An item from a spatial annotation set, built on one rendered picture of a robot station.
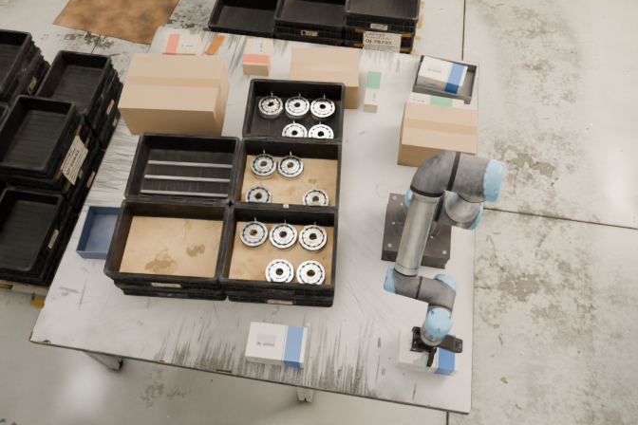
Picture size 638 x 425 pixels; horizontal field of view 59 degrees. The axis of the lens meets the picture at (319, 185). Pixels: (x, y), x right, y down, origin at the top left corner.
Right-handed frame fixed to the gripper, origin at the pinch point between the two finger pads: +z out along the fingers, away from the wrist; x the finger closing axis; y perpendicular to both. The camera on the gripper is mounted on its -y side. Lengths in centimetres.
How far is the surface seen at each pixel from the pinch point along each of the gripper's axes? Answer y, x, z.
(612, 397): -97, -12, 79
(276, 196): 62, -49, -5
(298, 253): 50, -26, -5
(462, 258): -12.4, -39.8, 8.3
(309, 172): 52, -62, -5
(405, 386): 5.7, 11.6, 8.1
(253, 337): 60, 5, -1
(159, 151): 114, -62, -5
